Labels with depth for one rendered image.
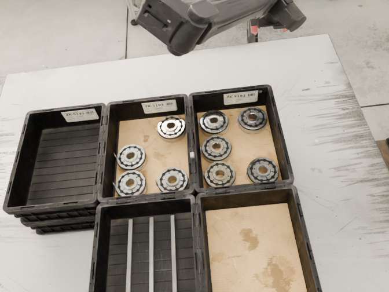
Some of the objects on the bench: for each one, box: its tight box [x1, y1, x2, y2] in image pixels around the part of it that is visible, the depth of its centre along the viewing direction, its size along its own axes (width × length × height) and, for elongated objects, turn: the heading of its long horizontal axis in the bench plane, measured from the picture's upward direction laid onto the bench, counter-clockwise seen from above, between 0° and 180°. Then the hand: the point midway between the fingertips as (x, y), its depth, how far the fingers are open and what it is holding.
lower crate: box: [21, 217, 96, 235], centre depth 133 cm, size 40×30×12 cm
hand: (269, 30), depth 120 cm, fingers open, 9 cm apart
